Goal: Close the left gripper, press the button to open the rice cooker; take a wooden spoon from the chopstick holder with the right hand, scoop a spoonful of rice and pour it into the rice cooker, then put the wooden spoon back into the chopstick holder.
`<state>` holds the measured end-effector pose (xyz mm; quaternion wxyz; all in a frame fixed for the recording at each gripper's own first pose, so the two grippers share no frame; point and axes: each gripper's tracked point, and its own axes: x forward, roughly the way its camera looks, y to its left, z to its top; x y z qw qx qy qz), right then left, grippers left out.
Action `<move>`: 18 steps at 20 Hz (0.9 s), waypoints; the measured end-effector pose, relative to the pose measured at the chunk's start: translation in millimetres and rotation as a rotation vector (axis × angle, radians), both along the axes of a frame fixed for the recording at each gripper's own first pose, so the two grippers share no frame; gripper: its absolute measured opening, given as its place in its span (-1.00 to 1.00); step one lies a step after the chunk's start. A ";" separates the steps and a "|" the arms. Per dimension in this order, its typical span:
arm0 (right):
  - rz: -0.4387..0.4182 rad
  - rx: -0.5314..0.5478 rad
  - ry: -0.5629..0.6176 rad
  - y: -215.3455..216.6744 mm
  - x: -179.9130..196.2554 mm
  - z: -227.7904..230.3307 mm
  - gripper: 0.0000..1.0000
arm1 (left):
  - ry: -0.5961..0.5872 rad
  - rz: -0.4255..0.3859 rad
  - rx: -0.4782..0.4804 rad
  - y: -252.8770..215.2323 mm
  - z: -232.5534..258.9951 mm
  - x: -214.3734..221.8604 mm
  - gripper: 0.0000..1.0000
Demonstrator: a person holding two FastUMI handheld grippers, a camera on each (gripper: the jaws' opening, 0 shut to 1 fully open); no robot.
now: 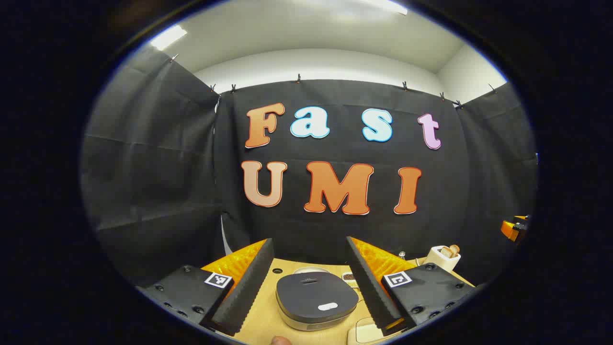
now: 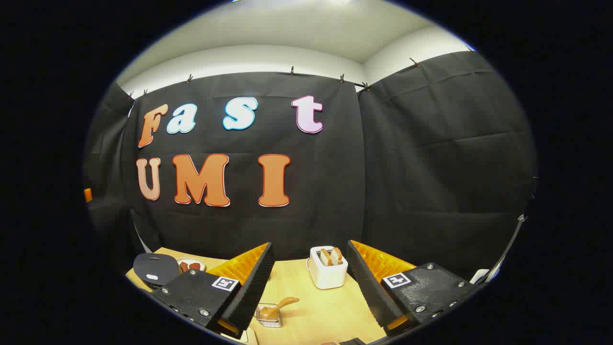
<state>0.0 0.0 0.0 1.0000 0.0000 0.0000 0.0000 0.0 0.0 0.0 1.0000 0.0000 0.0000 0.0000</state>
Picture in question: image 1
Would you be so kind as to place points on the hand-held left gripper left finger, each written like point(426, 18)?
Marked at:
point(249, 287)

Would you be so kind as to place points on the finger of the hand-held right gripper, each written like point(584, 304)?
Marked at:
point(510, 229)

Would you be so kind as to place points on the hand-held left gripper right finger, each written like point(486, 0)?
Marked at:
point(371, 292)

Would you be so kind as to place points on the dark grey rice cooker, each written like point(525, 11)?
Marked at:
point(313, 294)

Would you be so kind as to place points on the cream white container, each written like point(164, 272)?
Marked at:
point(364, 331)

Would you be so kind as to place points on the round white plate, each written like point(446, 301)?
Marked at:
point(311, 270)

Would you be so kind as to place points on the cream white toaster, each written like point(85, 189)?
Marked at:
point(438, 258)

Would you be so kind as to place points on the black backdrop cloth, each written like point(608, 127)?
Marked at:
point(158, 167)

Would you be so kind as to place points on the row of black cloth clips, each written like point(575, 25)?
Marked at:
point(298, 78)

